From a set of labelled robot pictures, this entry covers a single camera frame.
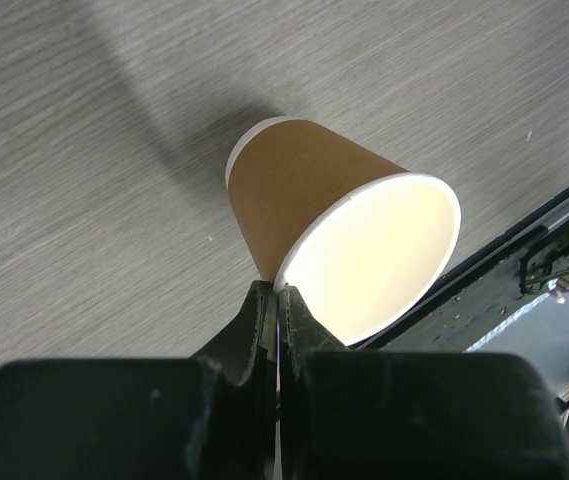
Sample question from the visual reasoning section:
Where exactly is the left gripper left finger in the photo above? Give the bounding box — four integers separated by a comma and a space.
191, 281, 277, 385

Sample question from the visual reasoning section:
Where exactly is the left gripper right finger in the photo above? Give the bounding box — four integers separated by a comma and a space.
278, 286, 348, 380

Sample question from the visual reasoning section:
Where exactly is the brown paper coffee cup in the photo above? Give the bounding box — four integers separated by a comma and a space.
225, 116, 462, 346

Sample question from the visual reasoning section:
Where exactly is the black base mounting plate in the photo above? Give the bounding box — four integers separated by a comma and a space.
353, 164, 569, 401

